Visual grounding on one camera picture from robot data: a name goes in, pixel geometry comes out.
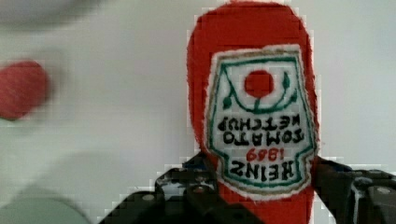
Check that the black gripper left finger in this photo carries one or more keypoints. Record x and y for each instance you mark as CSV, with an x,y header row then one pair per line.
x,y
185,195

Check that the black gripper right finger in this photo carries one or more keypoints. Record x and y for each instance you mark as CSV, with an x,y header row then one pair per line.
x,y
355,196

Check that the red plush ketchup bottle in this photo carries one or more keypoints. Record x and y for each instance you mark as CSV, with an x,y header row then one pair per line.
x,y
253,107

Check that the green mug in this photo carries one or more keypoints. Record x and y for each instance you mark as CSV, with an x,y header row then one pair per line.
x,y
41,211

